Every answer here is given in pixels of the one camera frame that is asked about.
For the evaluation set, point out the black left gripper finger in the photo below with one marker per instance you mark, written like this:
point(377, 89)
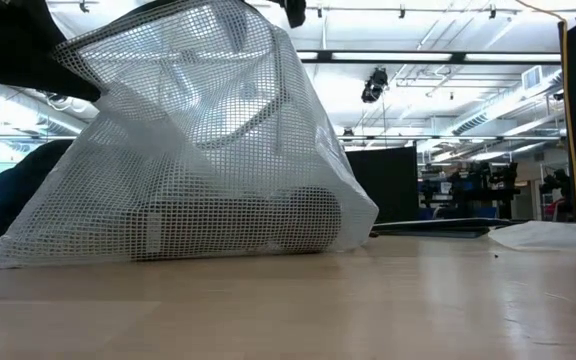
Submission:
point(28, 70)

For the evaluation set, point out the white flat pouch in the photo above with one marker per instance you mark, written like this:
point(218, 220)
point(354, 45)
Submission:
point(548, 237)

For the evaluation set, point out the black background robot arm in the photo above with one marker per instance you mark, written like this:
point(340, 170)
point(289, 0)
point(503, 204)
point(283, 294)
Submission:
point(505, 187)
point(560, 180)
point(463, 192)

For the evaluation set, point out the black ceiling spotlight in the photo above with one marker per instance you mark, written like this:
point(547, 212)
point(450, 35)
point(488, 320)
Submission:
point(374, 86)

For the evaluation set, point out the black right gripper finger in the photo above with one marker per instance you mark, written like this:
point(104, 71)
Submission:
point(295, 12)

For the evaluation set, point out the black background screen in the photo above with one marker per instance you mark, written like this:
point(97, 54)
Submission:
point(383, 185)

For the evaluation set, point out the white mesh bag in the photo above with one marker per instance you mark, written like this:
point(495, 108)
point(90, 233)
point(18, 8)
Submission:
point(168, 150)

